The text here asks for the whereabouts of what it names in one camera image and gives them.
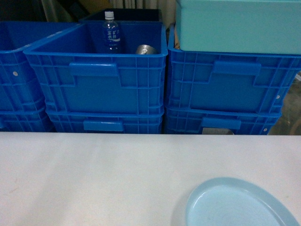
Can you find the silver metal can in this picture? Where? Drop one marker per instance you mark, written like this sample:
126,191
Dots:
146,50

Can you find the blue crate lower middle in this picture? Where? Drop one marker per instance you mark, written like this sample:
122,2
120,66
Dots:
79,122

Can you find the blue crate lower right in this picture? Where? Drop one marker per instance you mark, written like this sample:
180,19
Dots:
193,121

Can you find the clear water bottle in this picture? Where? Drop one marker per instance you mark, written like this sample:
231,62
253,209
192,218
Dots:
111,34

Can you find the light blue round tray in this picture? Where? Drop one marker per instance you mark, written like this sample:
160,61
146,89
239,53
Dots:
235,202

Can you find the teal plastic box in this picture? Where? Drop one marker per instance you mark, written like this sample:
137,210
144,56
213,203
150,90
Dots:
239,26

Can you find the blue crate upper right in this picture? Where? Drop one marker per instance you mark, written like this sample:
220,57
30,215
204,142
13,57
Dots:
230,82

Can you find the blue crate with bottle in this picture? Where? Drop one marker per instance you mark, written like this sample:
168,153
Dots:
76,74

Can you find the blue crate lower left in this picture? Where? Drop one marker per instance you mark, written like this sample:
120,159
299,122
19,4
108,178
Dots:
26,121

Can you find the blue crate upper left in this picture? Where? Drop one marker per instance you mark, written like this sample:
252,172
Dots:
20,90

